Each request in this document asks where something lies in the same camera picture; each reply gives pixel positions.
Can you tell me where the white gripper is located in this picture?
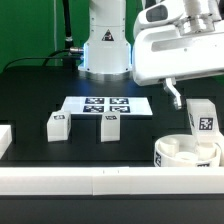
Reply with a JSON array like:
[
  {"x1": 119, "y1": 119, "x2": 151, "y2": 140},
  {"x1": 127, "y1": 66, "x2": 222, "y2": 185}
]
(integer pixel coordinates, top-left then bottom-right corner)
[{"x1": 132, "y1": 0, "x2": 224, "y2": 110}]

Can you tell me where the round white stool seat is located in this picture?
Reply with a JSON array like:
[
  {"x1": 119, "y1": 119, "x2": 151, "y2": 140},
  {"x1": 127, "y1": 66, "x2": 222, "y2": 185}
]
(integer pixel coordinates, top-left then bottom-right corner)
[{"x1": 154, "y1": 134, "x2": 221, "y2": 167}]

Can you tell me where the white right barrier wall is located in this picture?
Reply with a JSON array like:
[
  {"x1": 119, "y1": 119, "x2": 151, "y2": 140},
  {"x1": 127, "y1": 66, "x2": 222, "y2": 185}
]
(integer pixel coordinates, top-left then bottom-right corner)
[{"x1": 218, "y1": 132, "x2": 224, "y2": 167}]

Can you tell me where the white barrier wall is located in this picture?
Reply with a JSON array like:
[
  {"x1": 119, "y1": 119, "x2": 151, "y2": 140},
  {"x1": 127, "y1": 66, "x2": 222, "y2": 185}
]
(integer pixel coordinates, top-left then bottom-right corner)
[
  {"x1": 218, "y1": 132, "x2": 224, "y2": 167},
  {"x1": 0, "y1": 125, "x2": 12, "y2": 159},
  {"x1": 0, "y1": 167, "x2": 224, "y2": 196}
]

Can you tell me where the white marker base plate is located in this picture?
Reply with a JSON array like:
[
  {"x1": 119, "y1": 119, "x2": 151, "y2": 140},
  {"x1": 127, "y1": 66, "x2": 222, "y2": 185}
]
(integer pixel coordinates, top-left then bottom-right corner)
[{"x1": 61, "y1": 96, "x2": 153, "y2": 116}]

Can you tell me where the black vertical cable post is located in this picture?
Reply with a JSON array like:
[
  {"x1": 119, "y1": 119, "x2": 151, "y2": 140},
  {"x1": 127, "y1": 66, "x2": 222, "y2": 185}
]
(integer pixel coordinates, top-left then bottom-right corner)
[{"x1": 62, "y1": 0, "x2": 74, "y2": 69}]

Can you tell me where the white front barrier wall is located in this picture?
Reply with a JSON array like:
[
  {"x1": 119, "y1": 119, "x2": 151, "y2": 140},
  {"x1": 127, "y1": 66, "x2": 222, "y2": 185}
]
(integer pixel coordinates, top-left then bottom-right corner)
[{"x1": 0, "y1": 167, "x2": 224, "y2": 196}]

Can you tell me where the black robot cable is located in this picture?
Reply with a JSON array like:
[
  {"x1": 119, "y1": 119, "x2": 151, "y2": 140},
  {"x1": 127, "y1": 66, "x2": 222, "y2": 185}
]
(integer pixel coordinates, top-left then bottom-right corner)
[{"x1": 1, "y1": 49, "x2": 84, "y2": 73}]

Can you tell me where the white left barrier wall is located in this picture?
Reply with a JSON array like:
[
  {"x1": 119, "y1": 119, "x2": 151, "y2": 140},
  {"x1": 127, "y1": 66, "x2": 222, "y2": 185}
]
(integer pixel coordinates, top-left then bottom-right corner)
[{"x1": 0, "y1": 125, "x2": 12, "y2": 159}]

